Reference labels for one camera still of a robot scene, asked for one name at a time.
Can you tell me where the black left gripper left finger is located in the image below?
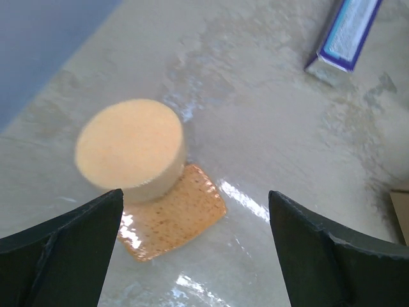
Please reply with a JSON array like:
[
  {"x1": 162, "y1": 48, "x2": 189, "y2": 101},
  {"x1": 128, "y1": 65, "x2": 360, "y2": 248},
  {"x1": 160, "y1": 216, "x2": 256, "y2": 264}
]
[{"x1": 1, "y1": 189, "x2": 123, "y2": 306}]

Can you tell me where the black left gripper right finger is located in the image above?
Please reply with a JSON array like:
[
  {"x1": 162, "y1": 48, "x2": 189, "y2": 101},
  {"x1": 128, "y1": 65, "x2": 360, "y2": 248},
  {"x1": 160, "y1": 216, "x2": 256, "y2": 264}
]
[{"x1": 268, "y1": 191, "x2": 408, "y2": 306}]

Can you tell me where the brown cardboard box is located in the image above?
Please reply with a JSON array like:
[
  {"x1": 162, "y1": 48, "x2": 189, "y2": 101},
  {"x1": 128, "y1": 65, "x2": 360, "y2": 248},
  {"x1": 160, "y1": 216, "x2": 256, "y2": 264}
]
[{"x1": 390, "y1": 189, "x2": 409, "y2": 246}]

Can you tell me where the purple toothpaste box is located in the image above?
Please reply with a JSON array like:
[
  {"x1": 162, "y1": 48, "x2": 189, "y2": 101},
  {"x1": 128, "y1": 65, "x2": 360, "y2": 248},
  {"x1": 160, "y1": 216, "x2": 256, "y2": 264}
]
[{"x1": 304, "y1": 0, "x2": 382, "y2": 87}]

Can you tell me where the orange flat sponge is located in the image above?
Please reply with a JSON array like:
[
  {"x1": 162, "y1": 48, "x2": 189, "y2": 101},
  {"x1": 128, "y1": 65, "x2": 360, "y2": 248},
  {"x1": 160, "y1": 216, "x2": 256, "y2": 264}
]
[{"x1": 118, "y1": 164, "x2": 227, "y2": 262}]

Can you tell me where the orange round sponge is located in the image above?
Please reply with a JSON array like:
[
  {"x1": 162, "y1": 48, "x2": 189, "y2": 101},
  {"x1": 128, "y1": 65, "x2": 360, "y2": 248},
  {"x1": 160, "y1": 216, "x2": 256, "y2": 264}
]
[{"x1": 75, "y1": 99, "x2": 187, "y2": 201}]

